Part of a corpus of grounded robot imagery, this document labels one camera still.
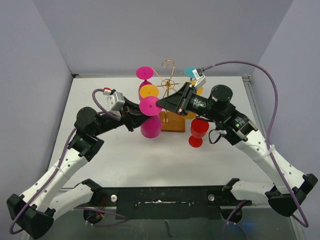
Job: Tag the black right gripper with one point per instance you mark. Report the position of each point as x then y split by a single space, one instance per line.
178 102

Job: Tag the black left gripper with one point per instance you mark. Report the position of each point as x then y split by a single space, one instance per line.
130 120

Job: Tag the yellow wine glass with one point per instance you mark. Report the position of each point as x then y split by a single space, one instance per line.
149 90
191 115

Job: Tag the magenta wine glass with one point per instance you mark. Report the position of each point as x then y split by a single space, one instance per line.
144 73
151 128

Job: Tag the teal wine glass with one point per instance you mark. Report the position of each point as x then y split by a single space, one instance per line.
189 72

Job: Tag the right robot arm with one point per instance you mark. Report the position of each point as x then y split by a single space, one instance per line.
289 187

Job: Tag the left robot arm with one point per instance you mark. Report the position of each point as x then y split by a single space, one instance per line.
33 210

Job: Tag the wooden rack base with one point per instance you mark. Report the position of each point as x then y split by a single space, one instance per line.
171 122

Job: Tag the red wine glass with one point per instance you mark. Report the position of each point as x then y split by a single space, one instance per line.
198 130

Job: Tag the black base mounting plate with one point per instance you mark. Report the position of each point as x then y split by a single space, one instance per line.
165 203

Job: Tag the gold wire wine glass rack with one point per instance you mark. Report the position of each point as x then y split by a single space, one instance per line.
168 83

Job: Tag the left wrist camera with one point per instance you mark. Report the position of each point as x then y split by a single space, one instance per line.
115 100

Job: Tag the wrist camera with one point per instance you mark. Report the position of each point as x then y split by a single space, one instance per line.
199 79
115 100

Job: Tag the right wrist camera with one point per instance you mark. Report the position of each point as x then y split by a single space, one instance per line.
199 79

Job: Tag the aluminium table edge rail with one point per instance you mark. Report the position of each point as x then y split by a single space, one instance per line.
254 106

